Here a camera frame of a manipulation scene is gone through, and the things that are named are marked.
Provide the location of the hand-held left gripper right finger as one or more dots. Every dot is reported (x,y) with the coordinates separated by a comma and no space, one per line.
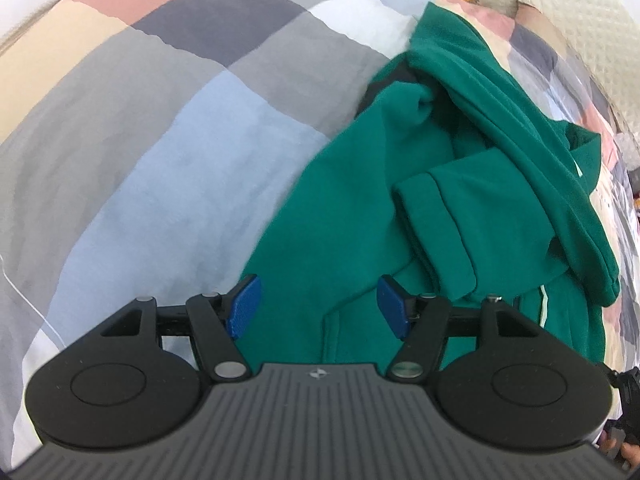
(392,307)

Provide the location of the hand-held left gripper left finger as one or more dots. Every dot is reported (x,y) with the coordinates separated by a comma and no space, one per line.
(245,305)

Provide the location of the green hoodie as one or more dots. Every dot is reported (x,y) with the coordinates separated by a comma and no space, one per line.
(380,210)

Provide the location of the person's right hand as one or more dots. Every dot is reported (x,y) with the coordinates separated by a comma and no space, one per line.
(627,455)

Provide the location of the patchwork bed quilt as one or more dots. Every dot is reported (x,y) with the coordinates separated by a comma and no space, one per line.
(150,160)

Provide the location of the cream quilted headboard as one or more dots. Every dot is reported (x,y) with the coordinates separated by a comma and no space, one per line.
(575,20)

